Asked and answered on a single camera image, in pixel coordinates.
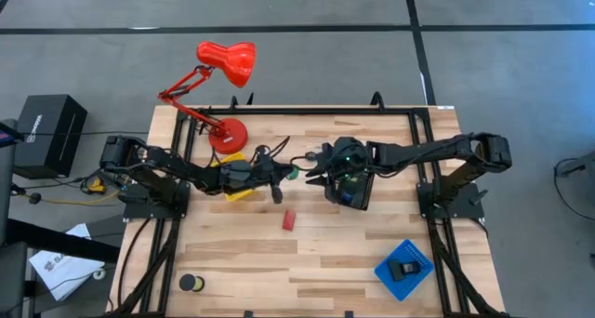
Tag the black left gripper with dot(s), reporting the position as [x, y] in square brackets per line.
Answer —
[246, 174]

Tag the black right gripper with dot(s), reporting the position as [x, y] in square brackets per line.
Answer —
[346, 153]

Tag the small red box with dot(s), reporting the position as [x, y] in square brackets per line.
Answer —
[289, 219]

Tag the black rectangular plastic box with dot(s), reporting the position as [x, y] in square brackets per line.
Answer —
[397, 270]

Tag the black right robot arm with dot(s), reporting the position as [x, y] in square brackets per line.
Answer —
[418, 153]

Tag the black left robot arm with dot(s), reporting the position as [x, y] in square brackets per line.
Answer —
[162, 162]

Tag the black plastic basket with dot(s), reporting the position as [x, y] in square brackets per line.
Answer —
[370, 190]

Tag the red desk lamp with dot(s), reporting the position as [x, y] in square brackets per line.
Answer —
[228, 136]

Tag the blue plastic basket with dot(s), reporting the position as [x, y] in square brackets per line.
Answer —
[418, 285]

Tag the yellow clamp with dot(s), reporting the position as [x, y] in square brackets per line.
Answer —
[96, 186]

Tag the black metal beam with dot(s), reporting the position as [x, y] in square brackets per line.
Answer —
[56, 241]

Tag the white paper box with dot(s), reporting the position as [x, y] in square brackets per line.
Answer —
[65, 271]

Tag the black cardboard box white print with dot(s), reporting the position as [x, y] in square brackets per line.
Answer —
[46, 132]

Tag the dark grey cabinet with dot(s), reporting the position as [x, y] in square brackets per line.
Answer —
[9, 281]

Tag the black metal table frame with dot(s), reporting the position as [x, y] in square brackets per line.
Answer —
[302, 110]

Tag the black frame hook bracket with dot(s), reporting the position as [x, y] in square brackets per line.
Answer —
[250, 99]
[377, 99]
[234, 102]

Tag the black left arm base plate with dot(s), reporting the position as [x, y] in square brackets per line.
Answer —
[139, 211]

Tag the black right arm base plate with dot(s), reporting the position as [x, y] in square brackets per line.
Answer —
[465, 211]

